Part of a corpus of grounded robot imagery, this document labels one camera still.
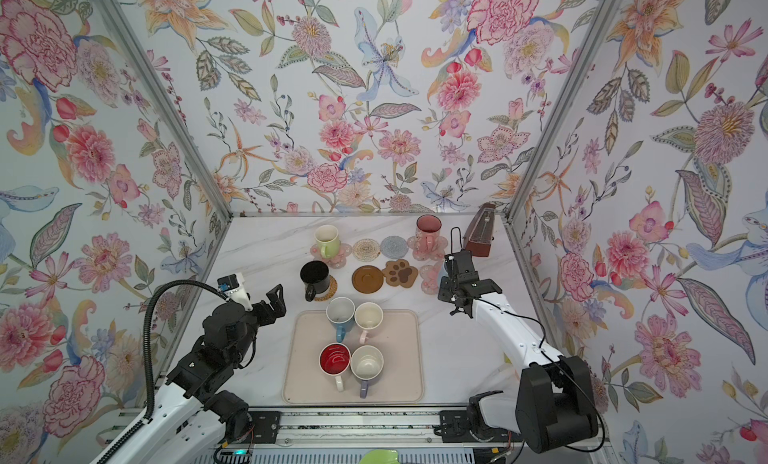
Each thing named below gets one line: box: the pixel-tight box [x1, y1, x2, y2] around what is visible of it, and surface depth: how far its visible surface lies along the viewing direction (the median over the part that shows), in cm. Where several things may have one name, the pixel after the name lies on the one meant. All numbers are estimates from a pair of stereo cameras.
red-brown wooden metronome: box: [463, 202, 496, 257], surface depth 103 cm
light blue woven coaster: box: [380, 235, 409, 260], surface depth 113 cm
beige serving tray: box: [283, 310, 424, 404], surface depth 84 cm
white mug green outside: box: [314, 224, 341, 260], surface depth 103 cm
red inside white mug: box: [318, 342, 351, 392], surface depth 81 cm
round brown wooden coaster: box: [351, 265, 384, 294], surface depth 103 cm
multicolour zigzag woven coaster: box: [352, 238, 381, 263], surface depth 112 cm
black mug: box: [300, 260, 330, 302], surface depth 95 cm
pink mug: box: [416, 214, 442, 258], surface depth 106 cm
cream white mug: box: [354, 301, 384, 345], surface depth 86 cm
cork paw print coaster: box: [382, 259, 419, 288], surface depth 106 cm
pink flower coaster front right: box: [420, 260, 444, 295], surface depth 106 cm
